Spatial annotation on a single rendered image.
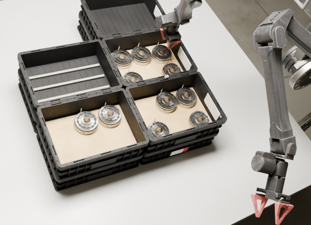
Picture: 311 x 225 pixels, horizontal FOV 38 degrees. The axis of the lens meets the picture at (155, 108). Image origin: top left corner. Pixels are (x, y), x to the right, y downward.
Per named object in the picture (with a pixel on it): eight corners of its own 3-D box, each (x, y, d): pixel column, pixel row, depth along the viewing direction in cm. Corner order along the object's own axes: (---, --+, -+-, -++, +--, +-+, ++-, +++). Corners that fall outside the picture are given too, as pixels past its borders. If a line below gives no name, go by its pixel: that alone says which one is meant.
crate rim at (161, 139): (197, 73, 223) (199, 70, 221) (227, 122, 210) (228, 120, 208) (123, 90, 206) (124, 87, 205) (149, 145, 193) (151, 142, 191)
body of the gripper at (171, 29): (169, 41, 217) (173, 31, 211) (160, 26, 222) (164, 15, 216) (181, 40, 220) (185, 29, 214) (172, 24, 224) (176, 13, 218)
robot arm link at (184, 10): (205, 1, 166) (196, -28, 166) (190, 5, 166) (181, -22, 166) (192, 24, 209) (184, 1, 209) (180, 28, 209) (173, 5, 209)
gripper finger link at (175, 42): (164, 53, 224) (169, 40, 216) (159, 42, 227) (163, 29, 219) (177, 51, 226) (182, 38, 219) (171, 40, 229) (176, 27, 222)
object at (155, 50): (166, 44, 236) (166, 43, 236) (174, 58, 232) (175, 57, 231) (149, 46, 232) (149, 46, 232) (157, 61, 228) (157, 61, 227)
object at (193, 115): (205, 109, 217) (205, 109, 217) (213, 127, 213) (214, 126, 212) (186, 113, 214) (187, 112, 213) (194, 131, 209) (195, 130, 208)
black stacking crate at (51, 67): (97, 55, 227) (100, 39, 218) (119, 102, 214) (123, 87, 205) (16, 70, 211) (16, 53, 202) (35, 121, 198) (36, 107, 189)
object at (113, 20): (145, 3, 257) (149, -13, 248) (166, 41, 244) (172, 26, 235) (77, 12, 241) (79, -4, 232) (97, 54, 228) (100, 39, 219)
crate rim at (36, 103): (99, 41, 220) (100, 38, 218) (123, 90, 206) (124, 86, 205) (16, 56, 203) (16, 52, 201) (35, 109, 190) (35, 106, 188)
